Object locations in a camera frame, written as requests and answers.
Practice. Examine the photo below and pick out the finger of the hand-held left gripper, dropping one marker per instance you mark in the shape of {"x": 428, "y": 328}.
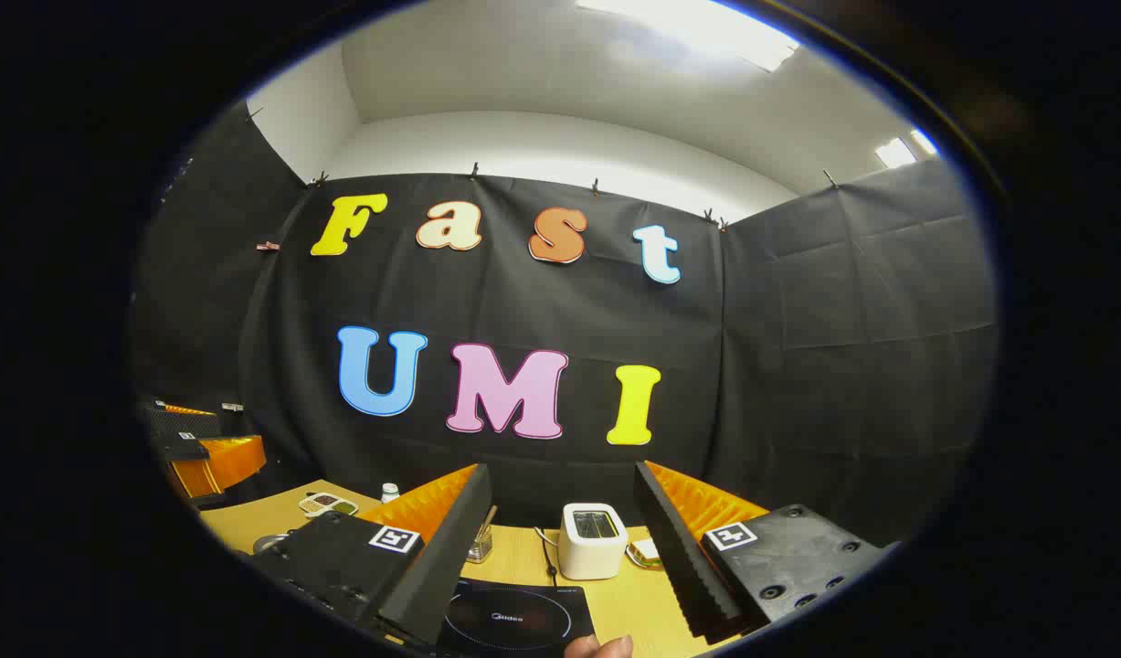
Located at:
{"x": 181, "y": 423}
{"x": 222, "y": 461}

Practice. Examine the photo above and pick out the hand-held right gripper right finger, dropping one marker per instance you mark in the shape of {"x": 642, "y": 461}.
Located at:
{"x": 683, "y": 557}

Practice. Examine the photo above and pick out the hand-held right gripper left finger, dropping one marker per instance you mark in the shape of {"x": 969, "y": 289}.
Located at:
{"x": 432, "y": 567}

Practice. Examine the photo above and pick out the black induction cooktop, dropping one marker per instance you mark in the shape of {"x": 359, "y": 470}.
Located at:
{"x": 514, "y": 621}

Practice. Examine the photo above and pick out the sandwich on plate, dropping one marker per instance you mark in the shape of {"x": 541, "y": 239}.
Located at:
{"x": 644, "y": 552}

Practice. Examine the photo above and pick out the white drink bottle green label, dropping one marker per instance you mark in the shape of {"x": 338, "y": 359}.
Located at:
{"x": 390, "y": 493}

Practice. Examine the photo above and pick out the white toaster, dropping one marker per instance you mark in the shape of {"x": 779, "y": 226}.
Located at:
{"x": 592, "y": 553}

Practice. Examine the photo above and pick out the white divided dish with beans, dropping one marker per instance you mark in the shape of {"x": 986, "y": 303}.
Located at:
{"x": 327, "y": 504}

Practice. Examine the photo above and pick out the black backdrop cloth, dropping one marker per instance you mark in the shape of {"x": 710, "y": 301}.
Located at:
{"x": 798, "y": 366}

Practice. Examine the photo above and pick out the small ceiling light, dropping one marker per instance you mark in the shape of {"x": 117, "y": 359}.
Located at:
{"x": 903, "y": 149}

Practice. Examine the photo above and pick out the large ceiling light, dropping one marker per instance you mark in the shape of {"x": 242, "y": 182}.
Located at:
{"x": 706, "y": 27}

